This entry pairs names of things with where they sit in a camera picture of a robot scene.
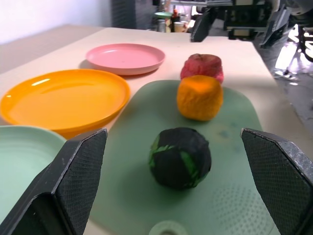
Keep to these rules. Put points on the pink plate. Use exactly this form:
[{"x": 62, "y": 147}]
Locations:
[{"x": 125, "y": 57}]

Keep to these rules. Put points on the orange plate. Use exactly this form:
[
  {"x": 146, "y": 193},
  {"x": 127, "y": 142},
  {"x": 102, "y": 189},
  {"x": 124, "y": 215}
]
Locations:
[{"x": 63, "y": 98}]

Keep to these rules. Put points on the light green plate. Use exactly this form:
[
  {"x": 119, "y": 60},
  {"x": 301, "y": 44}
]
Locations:
[{"x": 22, "y": 161}]

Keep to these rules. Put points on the red apple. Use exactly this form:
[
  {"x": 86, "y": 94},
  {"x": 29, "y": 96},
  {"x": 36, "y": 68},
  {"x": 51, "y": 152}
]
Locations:
[{"x": 203, "y": 65}]

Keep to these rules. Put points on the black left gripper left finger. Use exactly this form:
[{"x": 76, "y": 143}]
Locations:
[{"x": 73, "y": 181}]

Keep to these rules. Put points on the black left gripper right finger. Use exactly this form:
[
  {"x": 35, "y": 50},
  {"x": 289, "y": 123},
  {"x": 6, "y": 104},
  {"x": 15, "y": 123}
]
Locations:
[{"x": 276, "y": 176}]

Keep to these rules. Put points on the green bowl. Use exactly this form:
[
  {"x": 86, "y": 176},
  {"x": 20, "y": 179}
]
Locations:
[{"x": 163, "y": 15}]

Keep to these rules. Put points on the orange fruit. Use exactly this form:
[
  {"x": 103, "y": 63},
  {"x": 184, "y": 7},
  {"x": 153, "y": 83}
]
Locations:
[{"x": 199, "y": 98}]

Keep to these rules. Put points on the paper cup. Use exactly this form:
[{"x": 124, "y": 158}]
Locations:
[{"x": 178, "y": 26}]

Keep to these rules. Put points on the black chair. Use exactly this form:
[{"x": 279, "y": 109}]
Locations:
[{"x": 201, "y": 24}]

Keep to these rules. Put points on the dark green black ball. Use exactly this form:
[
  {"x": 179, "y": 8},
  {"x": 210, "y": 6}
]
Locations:
[{"x": 180, "y": 158}]

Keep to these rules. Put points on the green cutting board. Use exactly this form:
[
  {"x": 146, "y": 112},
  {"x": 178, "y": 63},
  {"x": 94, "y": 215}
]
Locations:
[{"x": 171, "y": 171}]

